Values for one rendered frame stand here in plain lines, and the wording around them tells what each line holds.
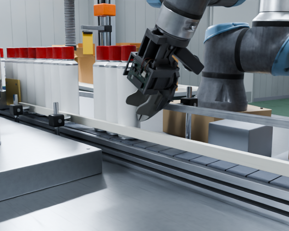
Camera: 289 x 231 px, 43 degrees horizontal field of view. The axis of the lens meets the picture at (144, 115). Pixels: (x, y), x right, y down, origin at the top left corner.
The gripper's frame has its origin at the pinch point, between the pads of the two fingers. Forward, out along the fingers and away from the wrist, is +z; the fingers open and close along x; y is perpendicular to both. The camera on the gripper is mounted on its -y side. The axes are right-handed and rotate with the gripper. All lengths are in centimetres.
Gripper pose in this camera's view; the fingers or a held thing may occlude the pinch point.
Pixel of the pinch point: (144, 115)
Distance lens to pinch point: 79.3
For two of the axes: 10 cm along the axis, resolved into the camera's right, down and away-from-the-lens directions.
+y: -7.3, 1.2, -6.8
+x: 5.9, 6.0, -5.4
